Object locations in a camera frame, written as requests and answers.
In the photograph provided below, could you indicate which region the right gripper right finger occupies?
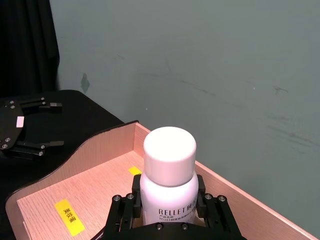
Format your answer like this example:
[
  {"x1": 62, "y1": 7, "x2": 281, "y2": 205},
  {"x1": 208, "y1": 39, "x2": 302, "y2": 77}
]
[{"x1": 196, "y1": 174, "x2": 238, "y2": 233}]

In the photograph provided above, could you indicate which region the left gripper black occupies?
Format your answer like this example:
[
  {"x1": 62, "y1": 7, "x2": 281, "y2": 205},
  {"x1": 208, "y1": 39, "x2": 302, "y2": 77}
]
[{"x1": 0, "y1": 97, "x2": 65, "y2": 161}]

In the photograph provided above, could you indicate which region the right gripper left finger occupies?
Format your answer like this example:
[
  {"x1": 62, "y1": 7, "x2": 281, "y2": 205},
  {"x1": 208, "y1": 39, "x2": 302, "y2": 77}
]
[{"x1": 104, "y1": 174, "x2": 145, "y2": 233}]

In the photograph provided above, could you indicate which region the white plastic bottle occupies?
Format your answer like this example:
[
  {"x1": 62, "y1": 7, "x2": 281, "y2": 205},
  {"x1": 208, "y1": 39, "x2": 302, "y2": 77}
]
[{"x1": 139, "y1": 126, "x2": 200, "y2": 225}]

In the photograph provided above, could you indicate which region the light wooden tray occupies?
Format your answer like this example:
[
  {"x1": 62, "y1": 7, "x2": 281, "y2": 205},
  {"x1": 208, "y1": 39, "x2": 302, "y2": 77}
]
[{"x1": 4, "y1": 120, "x2": 320, "y2": 240}]

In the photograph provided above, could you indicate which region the black table cloth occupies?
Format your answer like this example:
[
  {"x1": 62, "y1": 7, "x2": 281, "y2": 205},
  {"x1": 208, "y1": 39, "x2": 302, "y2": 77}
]
[{"x1": 0, "y1": 89, "x2": 126, "y2": 240}]

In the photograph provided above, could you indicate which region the large yellow label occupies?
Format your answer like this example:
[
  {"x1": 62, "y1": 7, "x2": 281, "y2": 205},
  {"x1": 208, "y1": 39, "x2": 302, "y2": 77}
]
[{"x1": 54, "y1": 198, "x2": 86, "y2": 237}]

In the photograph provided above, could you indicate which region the black curtain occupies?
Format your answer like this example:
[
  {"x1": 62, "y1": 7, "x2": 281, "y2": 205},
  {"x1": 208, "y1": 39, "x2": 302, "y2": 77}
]
[{"x1": 0, "y1": 0, "x2": 61, "y2": 101}]

